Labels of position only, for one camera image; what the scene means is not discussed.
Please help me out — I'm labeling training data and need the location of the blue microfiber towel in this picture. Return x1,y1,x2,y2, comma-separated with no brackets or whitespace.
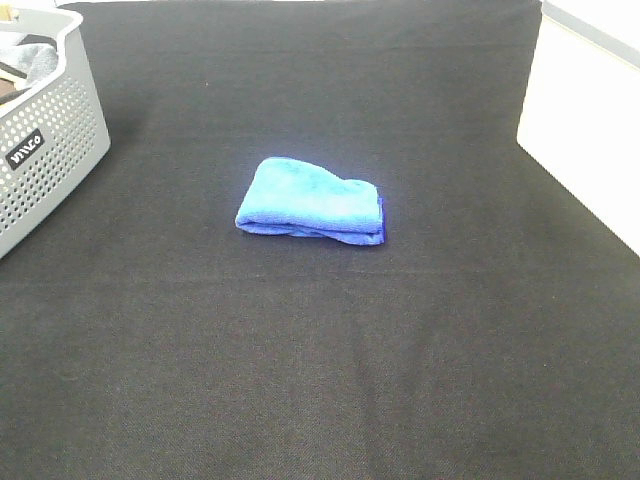
235,157,385,246

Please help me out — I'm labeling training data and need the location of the white slotted storage bin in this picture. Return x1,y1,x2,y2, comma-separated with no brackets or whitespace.
516,1,639,252

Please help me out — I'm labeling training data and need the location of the grey perforated laundry basket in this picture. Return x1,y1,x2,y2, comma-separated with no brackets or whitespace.
1,7,111,254

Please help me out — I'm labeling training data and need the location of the grey towel in basket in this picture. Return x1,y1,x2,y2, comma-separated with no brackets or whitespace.
1,43,58,88

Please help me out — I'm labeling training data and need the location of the yellow towel in basket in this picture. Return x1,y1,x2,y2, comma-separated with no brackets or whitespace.
0,63,27,88

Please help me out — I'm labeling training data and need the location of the brown towel in basket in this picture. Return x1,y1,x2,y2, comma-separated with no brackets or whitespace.
0,79,24,105

